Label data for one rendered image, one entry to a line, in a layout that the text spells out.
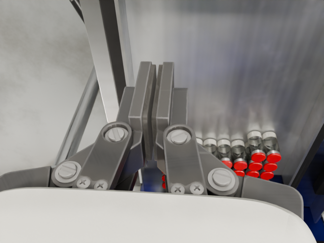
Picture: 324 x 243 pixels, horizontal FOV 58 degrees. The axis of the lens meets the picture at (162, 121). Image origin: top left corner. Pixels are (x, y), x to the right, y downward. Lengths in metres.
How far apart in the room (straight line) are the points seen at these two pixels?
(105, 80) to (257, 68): 0.21
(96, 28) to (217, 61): 0.16
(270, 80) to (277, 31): 0.07
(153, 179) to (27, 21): 1.11
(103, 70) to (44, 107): 1.45
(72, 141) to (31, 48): 0.81
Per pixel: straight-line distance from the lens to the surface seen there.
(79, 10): 1.30
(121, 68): 0.38
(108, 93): 0.44
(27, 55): 1.64
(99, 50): 0.40
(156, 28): 0.36
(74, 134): 0.91
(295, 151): 0.52
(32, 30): 1.54
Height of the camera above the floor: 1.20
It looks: 44 degrees down
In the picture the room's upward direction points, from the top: 174 degrees counter-clockwise
